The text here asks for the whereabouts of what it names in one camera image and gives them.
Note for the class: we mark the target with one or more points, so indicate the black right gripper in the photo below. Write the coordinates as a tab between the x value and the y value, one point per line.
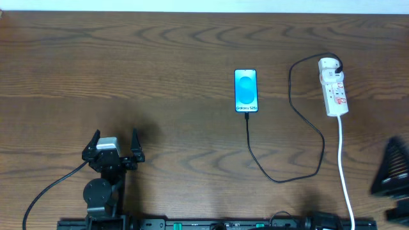
390	180

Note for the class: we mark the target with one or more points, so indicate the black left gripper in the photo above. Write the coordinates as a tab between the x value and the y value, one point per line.
112	159

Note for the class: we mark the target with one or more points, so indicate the blue Samsung Galaxy smartphone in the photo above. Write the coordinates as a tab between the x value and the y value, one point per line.
246	90

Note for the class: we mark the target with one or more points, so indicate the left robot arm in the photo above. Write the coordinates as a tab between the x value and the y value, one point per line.
104	196

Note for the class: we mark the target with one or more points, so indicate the white USB charger adapter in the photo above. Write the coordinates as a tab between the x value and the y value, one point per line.
328	68

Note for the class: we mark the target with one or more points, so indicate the white power strip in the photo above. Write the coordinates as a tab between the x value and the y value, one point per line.
334	93

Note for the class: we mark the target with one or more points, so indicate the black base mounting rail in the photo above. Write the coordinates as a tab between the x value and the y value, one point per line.
161	224

